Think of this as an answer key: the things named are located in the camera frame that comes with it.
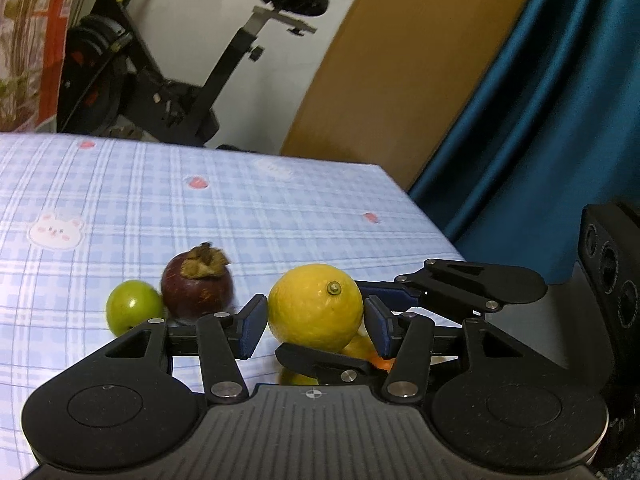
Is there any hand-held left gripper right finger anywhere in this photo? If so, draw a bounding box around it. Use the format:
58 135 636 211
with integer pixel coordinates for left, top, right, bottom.
363 296 526 403

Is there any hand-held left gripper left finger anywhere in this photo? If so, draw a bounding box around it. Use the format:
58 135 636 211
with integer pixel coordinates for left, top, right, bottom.
105 294 269 405

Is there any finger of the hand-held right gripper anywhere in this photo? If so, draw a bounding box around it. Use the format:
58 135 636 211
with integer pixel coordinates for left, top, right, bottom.
357 258 549 319
274 342 382 387

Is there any yellow lemon with stem nub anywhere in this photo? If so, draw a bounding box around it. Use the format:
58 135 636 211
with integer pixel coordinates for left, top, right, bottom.
267 263 364 353

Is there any dark purple mangosteen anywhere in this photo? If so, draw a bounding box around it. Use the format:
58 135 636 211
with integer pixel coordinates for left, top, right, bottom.
161 241 235 326

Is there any blue checked tablecloth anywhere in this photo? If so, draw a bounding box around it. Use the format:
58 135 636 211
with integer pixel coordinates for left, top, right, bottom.
0 132 468 478

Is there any green apple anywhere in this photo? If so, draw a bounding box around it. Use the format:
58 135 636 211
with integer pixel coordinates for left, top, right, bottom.
105 280 166 337

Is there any grey rug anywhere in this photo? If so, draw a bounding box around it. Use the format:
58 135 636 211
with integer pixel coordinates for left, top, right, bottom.
595 460 640 480

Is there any blue curtain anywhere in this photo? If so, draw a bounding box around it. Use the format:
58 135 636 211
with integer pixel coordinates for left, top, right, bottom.
407 0 640 283

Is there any brown wooden door panel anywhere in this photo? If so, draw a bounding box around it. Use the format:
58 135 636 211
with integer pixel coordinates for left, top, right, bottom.
280 0 551 191

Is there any black exercise bike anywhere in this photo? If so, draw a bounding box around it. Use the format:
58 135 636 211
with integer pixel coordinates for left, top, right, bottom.
56 0 331 148

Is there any printed red backdrop cloth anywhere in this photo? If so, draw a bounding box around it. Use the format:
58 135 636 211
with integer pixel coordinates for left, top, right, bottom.
0 0 83 133

